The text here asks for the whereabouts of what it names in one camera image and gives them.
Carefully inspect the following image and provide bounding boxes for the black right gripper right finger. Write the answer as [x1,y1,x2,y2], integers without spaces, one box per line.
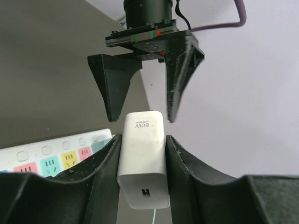
[165,135,299,224]

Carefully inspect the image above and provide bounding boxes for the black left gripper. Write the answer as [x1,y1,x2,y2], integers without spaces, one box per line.
[87,19,205,123]

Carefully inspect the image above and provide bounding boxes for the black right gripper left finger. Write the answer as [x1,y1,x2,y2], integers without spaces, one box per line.
[0,134,122,224]

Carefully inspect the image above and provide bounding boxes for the white power strip coloured sockets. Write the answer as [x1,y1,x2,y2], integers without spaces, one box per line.
[0,129,113,177]

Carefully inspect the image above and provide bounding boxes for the white square charger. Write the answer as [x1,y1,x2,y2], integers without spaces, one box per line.
[117,111,170,210]

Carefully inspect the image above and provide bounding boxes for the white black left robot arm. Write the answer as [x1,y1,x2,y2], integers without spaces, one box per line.
[87,0,205,122]

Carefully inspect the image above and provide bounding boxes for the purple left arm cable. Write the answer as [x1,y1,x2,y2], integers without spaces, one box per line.
[190,0,247,32]

